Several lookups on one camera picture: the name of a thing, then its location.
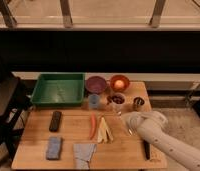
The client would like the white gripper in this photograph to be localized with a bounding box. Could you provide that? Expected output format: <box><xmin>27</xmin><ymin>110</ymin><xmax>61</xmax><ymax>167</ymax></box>
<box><xmin>121</xmin><ymin>112</ymin><xmax>143</xmax><ymax>134</ymax></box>

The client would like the silver fork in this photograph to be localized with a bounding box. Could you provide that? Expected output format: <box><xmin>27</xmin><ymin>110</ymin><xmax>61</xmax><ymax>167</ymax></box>
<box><xmin>113</xmin><ymin>103</ymin><xmax>133</xmax><ymax>135</ymax></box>

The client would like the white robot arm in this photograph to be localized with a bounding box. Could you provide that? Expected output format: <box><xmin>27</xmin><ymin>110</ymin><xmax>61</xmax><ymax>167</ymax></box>
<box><xmin>122</xmin><ymin>111</ymin><xmax>200</xmax><ymax>171</ymax></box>

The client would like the metal cup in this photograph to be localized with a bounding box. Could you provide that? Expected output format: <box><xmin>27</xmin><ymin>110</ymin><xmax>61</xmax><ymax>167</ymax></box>
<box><xmin>133</xmin><ymin>97</ymin><xmax>145</xmax><ymax>111</ymax></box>

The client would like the white cup with dark contents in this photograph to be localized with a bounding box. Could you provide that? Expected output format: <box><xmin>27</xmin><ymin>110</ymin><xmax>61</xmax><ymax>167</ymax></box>
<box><xmin>107</xmin><ymin>93</ymin><xmax>125</xmax><ymax>109</ymax></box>

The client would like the blue plastic cup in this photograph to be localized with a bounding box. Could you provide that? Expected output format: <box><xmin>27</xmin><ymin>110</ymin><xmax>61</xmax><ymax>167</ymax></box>
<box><xmin>88</xmin><ymin>94</ymin><xmax>100</xmax><ymax>109</ymax></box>

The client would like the yellow ball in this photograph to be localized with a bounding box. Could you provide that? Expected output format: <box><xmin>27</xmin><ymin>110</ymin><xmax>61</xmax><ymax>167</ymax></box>
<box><xmin>114</xmin><ymin>80</ymin><xmax>124</xmax><ymax>89</ymax></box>

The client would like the orange carrot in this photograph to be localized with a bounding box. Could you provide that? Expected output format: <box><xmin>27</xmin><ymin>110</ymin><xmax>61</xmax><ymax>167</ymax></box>
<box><xmin>90</xmin><ymin>114</ymin><xmax>97</xmax><ymax>139</ymax></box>

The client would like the orange bowl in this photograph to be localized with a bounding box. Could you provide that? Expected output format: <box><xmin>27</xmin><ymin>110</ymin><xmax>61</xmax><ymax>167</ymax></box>
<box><xmin>110</xmin><ymin>75</ymin><xmax>130</xmax><ymax>92</ymax></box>

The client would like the purple bowl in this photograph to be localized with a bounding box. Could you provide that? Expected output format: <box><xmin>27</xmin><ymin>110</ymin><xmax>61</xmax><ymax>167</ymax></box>
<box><xmin>85</xmin><ymin>76</ymin><xmax>107</xmax><ymax>94</ymax></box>

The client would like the grey cloth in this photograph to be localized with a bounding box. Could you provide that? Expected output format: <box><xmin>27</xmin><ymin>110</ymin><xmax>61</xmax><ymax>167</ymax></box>
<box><xmin>73</xmin><ymin>143</ymin><xmax>97</xmax><ymax>170</ymax></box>

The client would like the black remote control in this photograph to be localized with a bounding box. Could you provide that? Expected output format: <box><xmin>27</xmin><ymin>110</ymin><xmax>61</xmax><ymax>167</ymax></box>
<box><xmin>49</xmin><ymin>111</ymin><xmax>62</xmax><ymax>132</ymax></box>

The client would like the blue sponge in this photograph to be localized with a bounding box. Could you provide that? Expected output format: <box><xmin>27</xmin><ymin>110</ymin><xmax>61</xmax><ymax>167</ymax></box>
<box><xmin>46</xmin><ymin>137</ymin><xmax>62</xmax><ymax>160</ymax></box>

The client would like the green plastic tray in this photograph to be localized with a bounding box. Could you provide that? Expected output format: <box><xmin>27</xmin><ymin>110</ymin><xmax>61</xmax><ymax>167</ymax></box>
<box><xmin>31</xmin><ymin>73</ymin><xmax>85</xmax><ymax>107</ymax></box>

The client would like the black chair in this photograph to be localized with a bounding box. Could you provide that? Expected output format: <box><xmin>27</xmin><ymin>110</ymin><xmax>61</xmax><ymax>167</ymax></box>
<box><xmin>0</xmin><ymin>76</ymin><xmax>32</xmax><ymax>158</ymax></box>

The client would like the black handled knife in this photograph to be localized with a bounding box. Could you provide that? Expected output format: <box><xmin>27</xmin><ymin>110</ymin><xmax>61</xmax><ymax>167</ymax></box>
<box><xmin>143</xmin><ymin>140</ymin><xmax>150</xmax><ymax>160</ymax></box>

